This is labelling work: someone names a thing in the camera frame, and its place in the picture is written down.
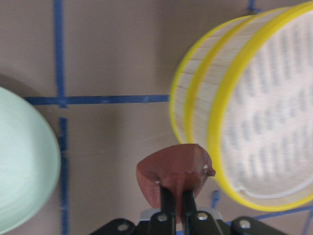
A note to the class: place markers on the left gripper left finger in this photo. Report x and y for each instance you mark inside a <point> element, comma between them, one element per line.
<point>160,221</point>

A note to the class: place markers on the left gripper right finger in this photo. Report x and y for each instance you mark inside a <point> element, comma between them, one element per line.
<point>205,221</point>

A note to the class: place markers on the red bun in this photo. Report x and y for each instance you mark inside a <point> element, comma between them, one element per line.
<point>177,168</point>

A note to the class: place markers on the green plate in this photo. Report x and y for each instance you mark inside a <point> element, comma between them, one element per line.
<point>30,161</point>

